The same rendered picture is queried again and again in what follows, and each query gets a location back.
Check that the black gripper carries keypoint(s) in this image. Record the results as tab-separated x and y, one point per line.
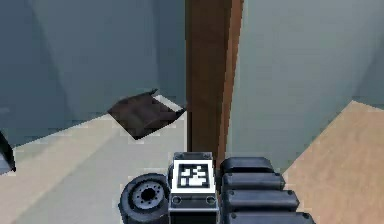
145	198

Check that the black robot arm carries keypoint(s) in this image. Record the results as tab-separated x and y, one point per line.
240	193

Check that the dark brown floor mat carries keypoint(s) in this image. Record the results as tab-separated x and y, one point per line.
145	115

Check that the brown wooden door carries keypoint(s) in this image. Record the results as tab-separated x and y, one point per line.
208	76

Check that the black angular object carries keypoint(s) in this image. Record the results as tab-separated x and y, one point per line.
6	155

